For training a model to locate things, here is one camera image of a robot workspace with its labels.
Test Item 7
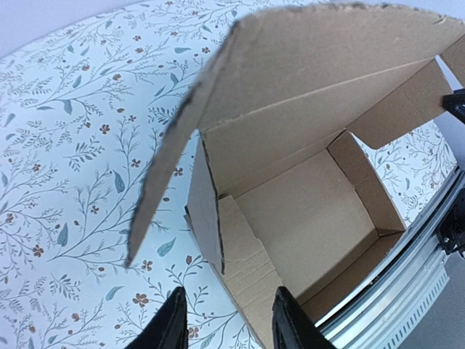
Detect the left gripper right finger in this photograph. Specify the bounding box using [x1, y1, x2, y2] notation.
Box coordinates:
[272, 286, 333, 349]

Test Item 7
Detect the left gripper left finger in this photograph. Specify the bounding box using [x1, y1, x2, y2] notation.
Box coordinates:
[129, 286, 188, 349]

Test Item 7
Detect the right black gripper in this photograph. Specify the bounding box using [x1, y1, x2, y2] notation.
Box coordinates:
[441, 89, 465, 124]

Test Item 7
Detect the brown cardboard box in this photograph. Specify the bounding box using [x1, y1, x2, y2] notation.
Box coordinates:
[126, 4, 464, 348]

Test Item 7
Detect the floral patterned table mat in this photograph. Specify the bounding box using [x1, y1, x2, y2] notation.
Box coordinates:
[0, 0, 458, 349]

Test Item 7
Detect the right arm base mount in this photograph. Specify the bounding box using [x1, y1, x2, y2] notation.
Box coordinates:
[435, 188, 465, 258]

